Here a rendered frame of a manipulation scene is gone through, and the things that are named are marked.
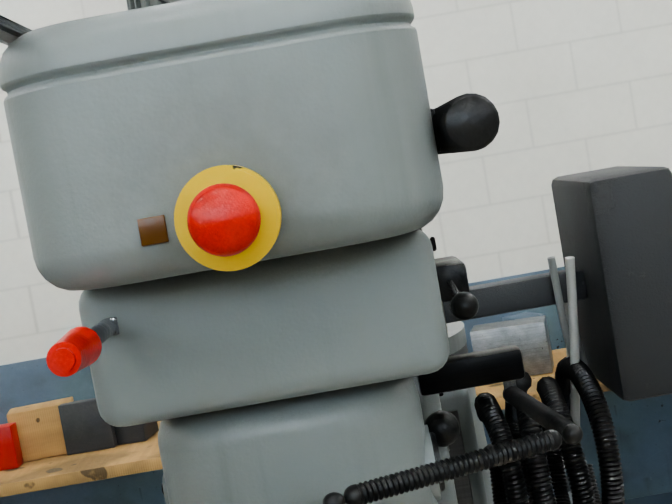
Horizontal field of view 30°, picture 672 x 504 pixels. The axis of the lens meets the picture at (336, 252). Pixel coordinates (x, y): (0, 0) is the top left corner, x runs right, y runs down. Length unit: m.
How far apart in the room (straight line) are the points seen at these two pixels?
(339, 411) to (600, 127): 4.44
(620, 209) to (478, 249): 4.03
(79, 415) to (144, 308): 3.98
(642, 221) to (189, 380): 0.51
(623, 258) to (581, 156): 4.07
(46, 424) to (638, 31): 2.81
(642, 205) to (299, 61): 0.53
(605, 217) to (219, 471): 0.47
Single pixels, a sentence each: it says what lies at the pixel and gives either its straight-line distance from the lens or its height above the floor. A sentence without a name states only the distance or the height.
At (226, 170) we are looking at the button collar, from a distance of 0.71.
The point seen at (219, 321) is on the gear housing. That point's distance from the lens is 0.83.
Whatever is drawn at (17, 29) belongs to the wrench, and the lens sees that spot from 0.79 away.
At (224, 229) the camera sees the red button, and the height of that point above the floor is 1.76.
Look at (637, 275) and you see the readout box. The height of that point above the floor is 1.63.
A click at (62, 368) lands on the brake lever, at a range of 0.70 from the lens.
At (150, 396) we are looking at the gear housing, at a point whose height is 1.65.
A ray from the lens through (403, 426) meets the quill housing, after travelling 0.89.
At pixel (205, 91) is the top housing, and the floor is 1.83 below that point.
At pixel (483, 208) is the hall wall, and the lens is 5.19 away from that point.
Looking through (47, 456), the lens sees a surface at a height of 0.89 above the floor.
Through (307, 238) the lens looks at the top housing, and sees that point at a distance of 0.73.
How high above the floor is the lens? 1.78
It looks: 4 degrees down
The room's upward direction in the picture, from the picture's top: 10 degrees counter-clockwise
